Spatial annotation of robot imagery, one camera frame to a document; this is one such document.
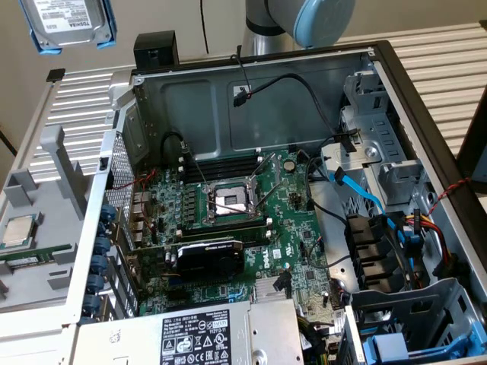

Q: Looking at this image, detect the blue SATA wire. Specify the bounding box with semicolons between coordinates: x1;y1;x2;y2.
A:
333;169;422;282

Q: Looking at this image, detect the red yellow power wire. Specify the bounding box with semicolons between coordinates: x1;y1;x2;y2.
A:
405;212;457;282

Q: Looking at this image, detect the hard disk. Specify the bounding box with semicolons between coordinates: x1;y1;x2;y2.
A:
17;0;119;57

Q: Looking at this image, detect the blue plastic disk carrier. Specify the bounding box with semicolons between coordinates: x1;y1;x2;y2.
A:
361;322;479;365

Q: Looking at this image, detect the CPU socket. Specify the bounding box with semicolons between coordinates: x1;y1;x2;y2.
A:
201;178;267;225

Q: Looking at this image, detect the metal socket cover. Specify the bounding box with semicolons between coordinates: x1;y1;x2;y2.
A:
247;151;282;190

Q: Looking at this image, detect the metal locking lever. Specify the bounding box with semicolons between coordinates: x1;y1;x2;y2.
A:
181;142;209;189

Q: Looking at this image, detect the green motherboard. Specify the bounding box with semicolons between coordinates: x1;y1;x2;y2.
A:
129;148;343;335

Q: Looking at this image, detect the black graphics card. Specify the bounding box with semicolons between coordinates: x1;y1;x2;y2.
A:
125;237;247;284

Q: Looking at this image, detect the open black PC case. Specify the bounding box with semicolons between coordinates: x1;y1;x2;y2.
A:
62;39;487;365

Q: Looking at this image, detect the silver finned heatsink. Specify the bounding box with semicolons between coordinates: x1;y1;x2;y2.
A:
253;279;282;301

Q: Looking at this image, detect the black box behind case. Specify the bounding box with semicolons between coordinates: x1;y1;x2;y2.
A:
133;30;180;71

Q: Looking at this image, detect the grey power supply unit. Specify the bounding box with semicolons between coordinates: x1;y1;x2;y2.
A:
74;298;305;365

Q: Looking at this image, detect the grey parts rack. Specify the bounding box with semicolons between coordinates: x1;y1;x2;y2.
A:
0;125;96;315

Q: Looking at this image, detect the green RAM stick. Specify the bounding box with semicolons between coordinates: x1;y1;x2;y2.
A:
0;244;74;270

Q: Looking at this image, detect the silver CPU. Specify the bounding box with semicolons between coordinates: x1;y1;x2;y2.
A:
1;214;40;252

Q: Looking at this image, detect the black looped wire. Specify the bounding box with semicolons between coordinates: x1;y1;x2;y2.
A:
161;131;191;160

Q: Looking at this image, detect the thin red black wire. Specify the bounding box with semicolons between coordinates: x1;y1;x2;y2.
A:
230;52;254;100

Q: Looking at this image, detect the black wire with connector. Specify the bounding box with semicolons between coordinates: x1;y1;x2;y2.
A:
231;74;361;154

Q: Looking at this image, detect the black plastic cable holder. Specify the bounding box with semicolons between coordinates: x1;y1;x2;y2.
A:
344;214;404;294

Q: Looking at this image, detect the thin black wall cable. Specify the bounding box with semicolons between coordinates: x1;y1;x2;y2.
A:
199;0;211;54

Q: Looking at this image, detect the red black twisted wire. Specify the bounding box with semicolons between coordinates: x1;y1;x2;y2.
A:
425;177;475;217

